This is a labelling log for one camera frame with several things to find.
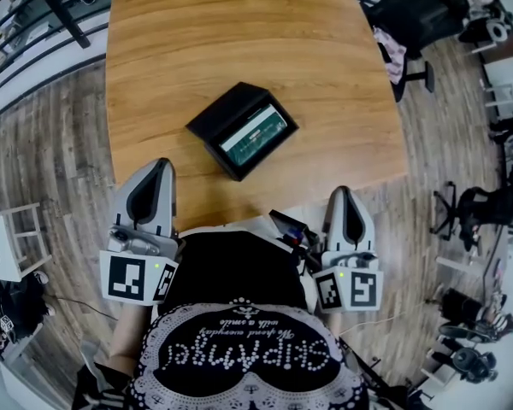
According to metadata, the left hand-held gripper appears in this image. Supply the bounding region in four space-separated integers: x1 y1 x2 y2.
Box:
98 157 180 307

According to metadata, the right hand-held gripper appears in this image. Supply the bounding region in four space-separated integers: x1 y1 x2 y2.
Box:
311 186 385 314

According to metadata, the green and white box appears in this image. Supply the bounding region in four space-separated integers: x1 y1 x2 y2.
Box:
219 103 288 166

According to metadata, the person's left forearm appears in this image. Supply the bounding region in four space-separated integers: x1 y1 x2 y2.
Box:
109 301 153 362

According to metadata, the person's right forearm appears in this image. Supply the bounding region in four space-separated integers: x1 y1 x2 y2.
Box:
324 312 347 341

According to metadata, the black wearable device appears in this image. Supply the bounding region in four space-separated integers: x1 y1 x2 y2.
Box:
268 208 324 277

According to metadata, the black skirt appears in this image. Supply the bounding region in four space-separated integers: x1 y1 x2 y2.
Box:
170 228 317 315

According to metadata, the black office chair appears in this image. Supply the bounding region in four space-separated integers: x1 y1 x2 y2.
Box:
431 179 513 251
365 0 461 102

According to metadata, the white stool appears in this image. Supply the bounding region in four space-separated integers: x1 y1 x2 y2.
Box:
0 202 53 282

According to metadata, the black white patterned shirt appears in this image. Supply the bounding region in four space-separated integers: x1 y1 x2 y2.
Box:
72 296 377 410

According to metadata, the pink checked cloth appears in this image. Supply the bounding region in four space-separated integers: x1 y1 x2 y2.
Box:
374 26 408 85

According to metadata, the wooden table with white legs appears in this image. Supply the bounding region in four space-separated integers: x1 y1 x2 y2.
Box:
104 0 410 234

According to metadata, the black metal railing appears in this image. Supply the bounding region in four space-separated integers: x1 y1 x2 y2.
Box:
0 0 116 127

